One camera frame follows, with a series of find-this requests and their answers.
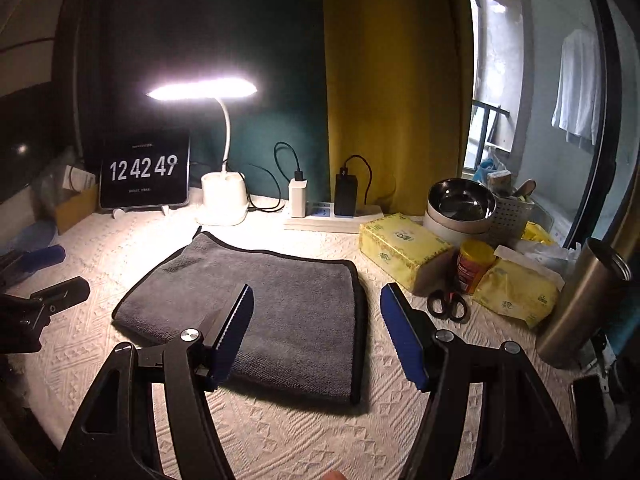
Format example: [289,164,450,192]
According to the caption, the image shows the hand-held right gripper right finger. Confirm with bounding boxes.
[380,282,576,480]

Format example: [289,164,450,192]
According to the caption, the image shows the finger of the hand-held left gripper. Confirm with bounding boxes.
[0,244,67,275]
[0,276,91,354]

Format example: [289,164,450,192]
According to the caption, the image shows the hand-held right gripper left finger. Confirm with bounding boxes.
[60,283,255,480]

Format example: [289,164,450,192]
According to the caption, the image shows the grey towel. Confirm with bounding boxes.
[111,231,370,406]

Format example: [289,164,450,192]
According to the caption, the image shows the cardboard box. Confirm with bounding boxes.
[53,182,100,235]

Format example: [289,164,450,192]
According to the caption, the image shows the black scissors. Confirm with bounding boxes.
[426,287,472,325]

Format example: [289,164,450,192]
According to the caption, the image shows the small white box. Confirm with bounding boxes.
[62,164,97,192]

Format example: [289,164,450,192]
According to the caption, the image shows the white tablet stand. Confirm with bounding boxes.
[110,202,172,219]

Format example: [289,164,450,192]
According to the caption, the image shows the jar with orange lid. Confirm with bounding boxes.
[454,239,497,295]

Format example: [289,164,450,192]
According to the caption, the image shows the white bowl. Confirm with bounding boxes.
[423,207,494,249]

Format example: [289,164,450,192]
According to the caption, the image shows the opened yellow tissue pack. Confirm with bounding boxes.
[472,245,566,330]

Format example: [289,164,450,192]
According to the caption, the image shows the white textured tablecloth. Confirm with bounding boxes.
[0,195,582,480]

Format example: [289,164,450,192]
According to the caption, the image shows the tablet with clock display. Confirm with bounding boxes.
[98,130,192,210]

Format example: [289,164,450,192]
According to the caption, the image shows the white desk lamp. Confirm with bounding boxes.
[145,74,259,226]

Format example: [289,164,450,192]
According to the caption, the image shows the white power strip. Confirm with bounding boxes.
[283,200,385,234]

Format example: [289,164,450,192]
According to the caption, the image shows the steel bowl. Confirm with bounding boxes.
[426,177,497,222]

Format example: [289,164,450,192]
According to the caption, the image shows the black power adapter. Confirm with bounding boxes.
[333,167,357,217]

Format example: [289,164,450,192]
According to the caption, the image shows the white charger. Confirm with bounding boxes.
[288,170,307,219]

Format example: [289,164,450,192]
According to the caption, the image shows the white plastic basket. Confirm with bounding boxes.
[487,193,536,249]

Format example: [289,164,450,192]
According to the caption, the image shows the steel tumbler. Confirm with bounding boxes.
[535,237,634,371]

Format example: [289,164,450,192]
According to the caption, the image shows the black phone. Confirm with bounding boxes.
[571,373,609,444]

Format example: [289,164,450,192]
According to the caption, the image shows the yellow curtain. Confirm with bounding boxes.
[320,0,475,216]

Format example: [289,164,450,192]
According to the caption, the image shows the dark green curtain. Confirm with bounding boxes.
[75,0,332,202]

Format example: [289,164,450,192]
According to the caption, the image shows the white hanging shirt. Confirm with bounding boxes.
[550,28,601,151]

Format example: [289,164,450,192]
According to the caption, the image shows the black lamp cable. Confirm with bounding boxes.
[190,160,289,212]

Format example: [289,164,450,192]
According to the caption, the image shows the black adapter cable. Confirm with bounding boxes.
[342,154,374,207]

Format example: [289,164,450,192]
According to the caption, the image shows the black charger cable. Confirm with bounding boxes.
[273,142,304,181]

